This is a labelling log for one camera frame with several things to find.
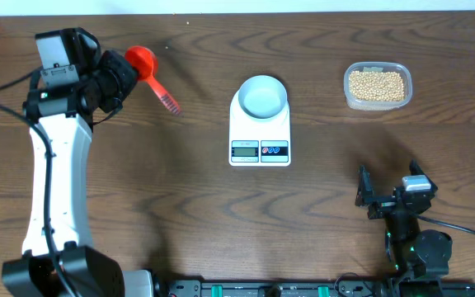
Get red plastic measuring scoop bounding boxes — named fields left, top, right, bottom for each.
left=125, top=45, right=181, bottom=116

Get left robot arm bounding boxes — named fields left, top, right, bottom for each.
left=2, top=46, right=158, bottom=296

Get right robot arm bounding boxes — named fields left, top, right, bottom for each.
left=355, top=161, right=453, bottom=296

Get white digital kitchen scale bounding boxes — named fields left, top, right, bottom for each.
left=228, top=91, right=292, bottom=167

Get light blue bowl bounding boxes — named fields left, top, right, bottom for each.
left=237, top=75, right=288, bottom=120

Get soybeans in container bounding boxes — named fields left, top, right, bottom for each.
left=348, top=71, right=405, bottom=101

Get clear plastic container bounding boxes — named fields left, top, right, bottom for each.
left=343, top=61, right=413, bottom=111

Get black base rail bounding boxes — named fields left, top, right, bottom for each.
left=154, top=279, right=475, bottom=297

